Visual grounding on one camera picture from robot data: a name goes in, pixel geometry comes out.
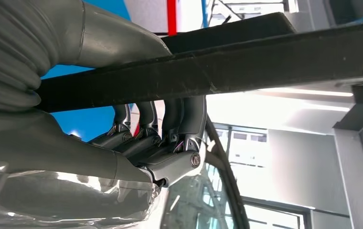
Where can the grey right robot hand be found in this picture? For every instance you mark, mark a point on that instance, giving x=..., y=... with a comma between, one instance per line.
x=58, y=151

